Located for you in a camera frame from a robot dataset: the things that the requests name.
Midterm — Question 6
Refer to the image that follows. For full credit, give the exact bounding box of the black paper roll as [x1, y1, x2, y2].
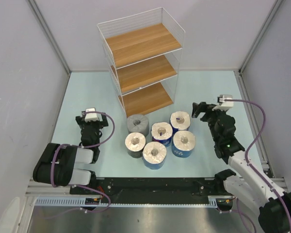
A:
[125, 133, 146, 158]

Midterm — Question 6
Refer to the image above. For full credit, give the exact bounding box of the blue white paper roll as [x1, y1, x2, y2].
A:
[170, 111, 191, 132]

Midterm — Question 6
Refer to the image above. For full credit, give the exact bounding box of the white wire wooden shelf rack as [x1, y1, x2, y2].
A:
[97, 7, 185, 117]

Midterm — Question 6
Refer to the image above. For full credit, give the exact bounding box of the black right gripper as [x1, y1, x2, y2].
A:
[192, 102, 226, 142]

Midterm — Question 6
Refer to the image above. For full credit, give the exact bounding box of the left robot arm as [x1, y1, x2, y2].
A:
[32, 108, 109, 194]

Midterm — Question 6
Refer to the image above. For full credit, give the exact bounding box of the aluminium frame rail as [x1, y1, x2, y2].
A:
[234, 70, 288, 191]

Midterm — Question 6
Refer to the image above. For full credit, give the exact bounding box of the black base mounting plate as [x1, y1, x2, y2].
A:
[69, 177, 236, 211]

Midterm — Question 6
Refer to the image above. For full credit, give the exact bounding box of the light blue paper roll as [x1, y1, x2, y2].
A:
[142, 142, 167, 170]

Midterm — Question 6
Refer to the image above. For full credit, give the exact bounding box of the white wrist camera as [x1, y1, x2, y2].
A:
[212, 95, 234, 112]
[82, 108, 99, 122]

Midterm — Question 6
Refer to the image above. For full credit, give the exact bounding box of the blue starry paper roll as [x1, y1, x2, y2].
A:
[171, 131, 195, 158]

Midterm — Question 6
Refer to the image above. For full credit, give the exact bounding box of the blue Tempo paper roll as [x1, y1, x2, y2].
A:
[151, 122, 173, 147]

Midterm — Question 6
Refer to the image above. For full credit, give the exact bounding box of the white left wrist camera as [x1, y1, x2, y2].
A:
[82, 108, 99, 122]

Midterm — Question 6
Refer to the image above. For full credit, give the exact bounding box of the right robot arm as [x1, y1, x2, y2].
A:
[192, 98, 291, 233]

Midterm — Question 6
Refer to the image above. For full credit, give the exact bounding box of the grey paper roll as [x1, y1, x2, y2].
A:
[127, 114, 149, 137]

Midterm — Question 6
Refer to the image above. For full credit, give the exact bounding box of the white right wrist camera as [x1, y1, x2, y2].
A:
[212, 95, 234, 112]

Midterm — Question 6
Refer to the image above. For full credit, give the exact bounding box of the grey slotted cable duct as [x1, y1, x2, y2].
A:
[35, 196, 220, 207]

